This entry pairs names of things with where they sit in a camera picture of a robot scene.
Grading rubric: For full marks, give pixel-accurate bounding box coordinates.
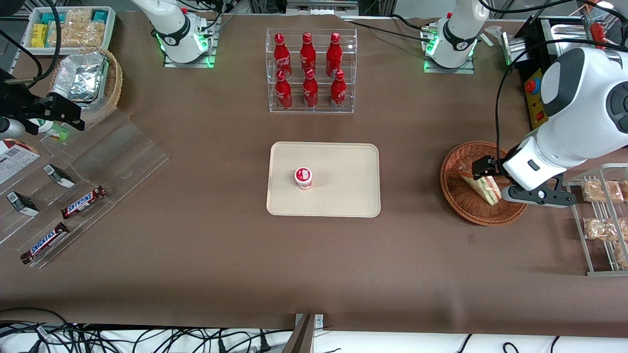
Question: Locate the clear acrylic display shelf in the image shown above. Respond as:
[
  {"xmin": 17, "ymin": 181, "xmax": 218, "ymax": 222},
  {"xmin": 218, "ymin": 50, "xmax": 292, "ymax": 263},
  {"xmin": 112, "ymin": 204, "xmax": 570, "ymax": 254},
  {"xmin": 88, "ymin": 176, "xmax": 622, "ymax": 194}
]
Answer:
[{"xmin": 0, "ymin": 109, "xmax": 170, "ymax": 269}]

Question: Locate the white cup with red lid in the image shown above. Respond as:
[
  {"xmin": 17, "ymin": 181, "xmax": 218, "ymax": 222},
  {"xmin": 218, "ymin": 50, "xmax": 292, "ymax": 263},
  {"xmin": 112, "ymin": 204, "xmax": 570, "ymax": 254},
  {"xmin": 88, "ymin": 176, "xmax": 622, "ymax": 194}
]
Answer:
[{"xmin": 294, "ymin": 167, "xmax": 314, "ymax": 190}]

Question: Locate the red white barcode box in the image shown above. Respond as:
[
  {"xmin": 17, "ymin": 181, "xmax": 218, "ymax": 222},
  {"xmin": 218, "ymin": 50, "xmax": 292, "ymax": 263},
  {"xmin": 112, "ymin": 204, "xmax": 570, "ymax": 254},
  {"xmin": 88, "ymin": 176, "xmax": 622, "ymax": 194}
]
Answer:
[{"xmin": 0, "ymin": 139, "xmax": 41, "ymax": 185}]

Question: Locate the white plastic snack bin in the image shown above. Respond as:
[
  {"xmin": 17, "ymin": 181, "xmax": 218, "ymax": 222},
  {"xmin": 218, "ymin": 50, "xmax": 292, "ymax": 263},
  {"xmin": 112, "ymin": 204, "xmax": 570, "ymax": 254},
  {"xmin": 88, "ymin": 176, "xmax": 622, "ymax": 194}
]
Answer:
[{"xmin": 22, "ymin": 7, "xmax": 117, "ymax": 55}]

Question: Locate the aluminium foil tray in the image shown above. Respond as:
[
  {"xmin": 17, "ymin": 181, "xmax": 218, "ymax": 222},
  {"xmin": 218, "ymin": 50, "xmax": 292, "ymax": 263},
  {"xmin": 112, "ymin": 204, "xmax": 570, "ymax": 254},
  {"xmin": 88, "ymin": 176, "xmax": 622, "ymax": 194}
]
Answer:
[{"xmin": 52, "ymin": 51, "xmax": 109, "ymax": 103}]

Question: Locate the grey metal wire rack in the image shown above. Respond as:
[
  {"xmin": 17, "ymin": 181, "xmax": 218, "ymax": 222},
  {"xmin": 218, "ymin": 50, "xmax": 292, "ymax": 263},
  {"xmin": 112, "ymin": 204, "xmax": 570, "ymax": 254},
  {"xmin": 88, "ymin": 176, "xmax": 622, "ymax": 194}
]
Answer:
[{"xmin": 563, "ymin": 163, "xmax": 628, "ymax": 277}]

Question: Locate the small green white bottle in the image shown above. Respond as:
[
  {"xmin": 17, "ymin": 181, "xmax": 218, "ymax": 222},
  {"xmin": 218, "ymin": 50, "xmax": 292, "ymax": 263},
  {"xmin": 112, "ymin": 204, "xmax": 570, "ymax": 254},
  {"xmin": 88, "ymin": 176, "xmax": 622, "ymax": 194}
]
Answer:
[{"xmin": 28, "ymin": 119, "xmax": 71, "ymax": 142}]

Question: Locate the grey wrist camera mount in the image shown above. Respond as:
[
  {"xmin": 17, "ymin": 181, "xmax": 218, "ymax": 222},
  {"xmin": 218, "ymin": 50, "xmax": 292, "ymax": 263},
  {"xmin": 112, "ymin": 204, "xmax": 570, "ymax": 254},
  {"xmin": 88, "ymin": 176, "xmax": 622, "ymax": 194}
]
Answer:
[
  {"xmin": 500, "ymin": 184, "xmax": 577, "ymax": 209},
  {"xmin": 0, "ymin": 117, "xmax": 26, "ymax": 139}
]

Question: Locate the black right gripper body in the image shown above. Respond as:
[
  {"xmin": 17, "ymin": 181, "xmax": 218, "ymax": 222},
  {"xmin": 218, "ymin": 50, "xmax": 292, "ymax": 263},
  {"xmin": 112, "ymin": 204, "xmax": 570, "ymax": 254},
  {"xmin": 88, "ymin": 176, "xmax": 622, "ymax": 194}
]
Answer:
[{"xmin": 0, "ymin": 68, "xmax": 40, "ymax": 135}]

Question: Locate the aluminium frame profile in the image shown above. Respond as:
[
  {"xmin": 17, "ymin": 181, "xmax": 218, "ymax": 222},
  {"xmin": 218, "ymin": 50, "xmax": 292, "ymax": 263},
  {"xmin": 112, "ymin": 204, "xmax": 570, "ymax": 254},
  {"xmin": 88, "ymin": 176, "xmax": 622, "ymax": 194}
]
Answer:
[{"xmin": 286, "ymin": 0, "xmax": 359, "ymax": 15}]

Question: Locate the metal table bracket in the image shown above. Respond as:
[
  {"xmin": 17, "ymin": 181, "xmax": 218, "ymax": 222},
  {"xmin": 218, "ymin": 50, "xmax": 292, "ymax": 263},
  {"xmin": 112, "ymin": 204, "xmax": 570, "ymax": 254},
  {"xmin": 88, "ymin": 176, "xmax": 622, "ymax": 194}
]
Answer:
[{"xmin": 294, "ymin": 314, "xmax": 324, "ymax": 330}]

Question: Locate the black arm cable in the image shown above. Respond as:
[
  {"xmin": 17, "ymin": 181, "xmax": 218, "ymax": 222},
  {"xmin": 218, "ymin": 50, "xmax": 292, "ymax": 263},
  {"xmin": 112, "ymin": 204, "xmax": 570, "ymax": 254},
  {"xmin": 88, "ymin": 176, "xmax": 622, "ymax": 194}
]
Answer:
[
  {"xmin": 0, "ymin": 0, "xmax": 62, "ymax": 91},
  {"xmin": 495, "ymin": 38, "xmax": 628, "ymax": 165}
]

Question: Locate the beige plastic tray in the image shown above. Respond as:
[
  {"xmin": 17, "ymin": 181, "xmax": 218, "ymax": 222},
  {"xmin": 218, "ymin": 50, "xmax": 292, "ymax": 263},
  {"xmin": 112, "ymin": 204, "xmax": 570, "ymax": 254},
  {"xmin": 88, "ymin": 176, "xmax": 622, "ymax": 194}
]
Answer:
[{"xmin": 266, "ymin": 142, "xmax": 381, "ymax": 218}]

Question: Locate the brown snickers bar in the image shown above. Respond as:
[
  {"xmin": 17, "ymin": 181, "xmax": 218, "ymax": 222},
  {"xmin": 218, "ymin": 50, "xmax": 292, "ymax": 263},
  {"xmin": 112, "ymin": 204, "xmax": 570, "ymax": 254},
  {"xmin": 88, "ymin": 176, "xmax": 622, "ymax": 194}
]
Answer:
[
  {"xmin": 60, "ymin": 185, "xmax": 107, "ymax": 220},
  {"xmin": 20, "ymin": 222, "xmax": 70, "ymax": 265}
]

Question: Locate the small black white box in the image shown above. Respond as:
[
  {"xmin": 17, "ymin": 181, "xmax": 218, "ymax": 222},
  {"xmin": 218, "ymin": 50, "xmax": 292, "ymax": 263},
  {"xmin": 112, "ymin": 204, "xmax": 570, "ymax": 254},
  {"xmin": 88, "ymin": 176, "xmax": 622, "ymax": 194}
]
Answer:
[
  {"xmin": 6, "ymin": 191, "xmax": 40, "ymax": 217},
  {"xmin": 43, "ymin": 164, "xmax": 76, "ymax": 189}
]

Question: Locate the steel tray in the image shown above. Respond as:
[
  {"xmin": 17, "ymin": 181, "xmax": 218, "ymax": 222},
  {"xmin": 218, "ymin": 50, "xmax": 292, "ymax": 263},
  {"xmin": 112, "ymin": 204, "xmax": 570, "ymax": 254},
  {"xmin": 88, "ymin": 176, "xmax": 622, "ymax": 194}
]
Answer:
[{"xmin": 549, "ymin": 22, "xmax": 606, "ymax": 55}]

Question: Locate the red plastic object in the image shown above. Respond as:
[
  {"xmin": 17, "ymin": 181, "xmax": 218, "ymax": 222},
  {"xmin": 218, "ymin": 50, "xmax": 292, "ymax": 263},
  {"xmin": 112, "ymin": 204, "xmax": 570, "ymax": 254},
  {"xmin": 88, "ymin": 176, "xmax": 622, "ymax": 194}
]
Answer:
[{"xmin": 586, "ymin": 20, "xmax": 611, "ymax": 45}]

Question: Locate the red cola bottle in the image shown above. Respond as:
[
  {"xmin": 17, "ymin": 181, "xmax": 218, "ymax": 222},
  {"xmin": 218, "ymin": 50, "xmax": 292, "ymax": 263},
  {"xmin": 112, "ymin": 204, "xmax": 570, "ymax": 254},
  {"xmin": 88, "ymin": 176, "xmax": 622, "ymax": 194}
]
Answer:
[
  {"xmin": 330, "ymin": 70, "xmax": 347, "ymax": 109},
  {"xmin": 302, "ymin": 69, "xmax": 319, "ymax": 108},
  {"xmin": 326, "ymin": 32, "xmax": 343, "ymax": 78},
  {"xmin": 275, "ymin": 70, "xmax": 293, "ymax": 110},
  {"xmin": 300, "ymin": 32, "xmax": 317, "ymax": 74},
  {"xmin": 274, "ymin": 33, "xmax": 292, "ymax": 79}
]

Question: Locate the clear acrylic bottle rack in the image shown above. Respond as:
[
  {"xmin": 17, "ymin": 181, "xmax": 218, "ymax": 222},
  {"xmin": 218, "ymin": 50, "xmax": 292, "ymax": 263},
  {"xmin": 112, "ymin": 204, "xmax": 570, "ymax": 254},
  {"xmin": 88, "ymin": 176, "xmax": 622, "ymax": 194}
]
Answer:
[{"xmin": 266, "ymin": 28, "xmax": 358, "ymax": 114}]

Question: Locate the triangle sandwich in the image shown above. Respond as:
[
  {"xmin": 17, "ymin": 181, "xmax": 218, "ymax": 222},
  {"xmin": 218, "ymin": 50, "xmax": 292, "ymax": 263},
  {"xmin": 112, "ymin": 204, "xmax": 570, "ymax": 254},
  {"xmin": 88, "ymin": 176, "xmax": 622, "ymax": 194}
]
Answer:
[{"xmin": 459, "ymin": 164, "xmax": 502, "ymax": 206}]

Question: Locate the brown paper table cover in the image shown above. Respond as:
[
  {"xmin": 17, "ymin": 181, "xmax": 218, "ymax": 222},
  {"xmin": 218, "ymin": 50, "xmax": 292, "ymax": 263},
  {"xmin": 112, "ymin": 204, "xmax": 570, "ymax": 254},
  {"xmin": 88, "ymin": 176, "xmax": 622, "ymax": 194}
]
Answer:
[{"xmin": 0, "ymin": 11, "xmax": 628, "ymax": 339}]

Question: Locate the tan wicker basket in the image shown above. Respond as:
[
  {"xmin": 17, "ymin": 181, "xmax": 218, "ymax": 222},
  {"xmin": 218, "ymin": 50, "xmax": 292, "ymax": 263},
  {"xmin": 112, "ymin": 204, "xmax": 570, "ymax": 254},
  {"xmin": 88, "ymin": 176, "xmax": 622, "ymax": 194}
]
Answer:
[{"xmin": 48, "ymin": 47, "xmax": 123, "ymax": 126}]

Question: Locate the black table cable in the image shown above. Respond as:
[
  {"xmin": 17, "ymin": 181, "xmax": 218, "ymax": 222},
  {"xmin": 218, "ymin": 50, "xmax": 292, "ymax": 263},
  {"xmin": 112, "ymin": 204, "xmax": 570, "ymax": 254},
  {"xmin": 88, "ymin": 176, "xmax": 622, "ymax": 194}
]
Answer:
[{"xmin": 342, "ymin": 14, "xmax": 437, "ymax": 44}]

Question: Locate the clear cracker pack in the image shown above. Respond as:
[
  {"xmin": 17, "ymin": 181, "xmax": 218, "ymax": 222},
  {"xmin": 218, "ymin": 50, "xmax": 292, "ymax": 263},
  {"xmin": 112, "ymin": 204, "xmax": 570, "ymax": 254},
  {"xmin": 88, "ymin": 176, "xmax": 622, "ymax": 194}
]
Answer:
[
  {"xmin": 64, "ymin": 9, "xmax": 94, "ymax": 25},
  {"xmin": 49, "ymin": 22, "xmax": 106, "ymax": 48}
]

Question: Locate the brown round wicker basket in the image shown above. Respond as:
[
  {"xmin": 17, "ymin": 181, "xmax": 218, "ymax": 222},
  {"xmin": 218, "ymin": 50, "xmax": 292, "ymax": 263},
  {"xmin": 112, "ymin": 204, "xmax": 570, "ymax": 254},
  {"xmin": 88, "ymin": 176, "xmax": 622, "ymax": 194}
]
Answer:
[{"xmin": 440, "ymin": 141, "xmax": 529, "ymax": 227}]

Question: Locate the black floor cable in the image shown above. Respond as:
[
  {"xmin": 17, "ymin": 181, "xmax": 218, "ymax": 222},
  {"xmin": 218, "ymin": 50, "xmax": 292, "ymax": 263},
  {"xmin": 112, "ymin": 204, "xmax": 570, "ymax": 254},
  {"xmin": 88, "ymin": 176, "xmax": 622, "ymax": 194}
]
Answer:
[{"xmin": 0, "ymin": 307, "xmax": 74, "ymax": 339}]

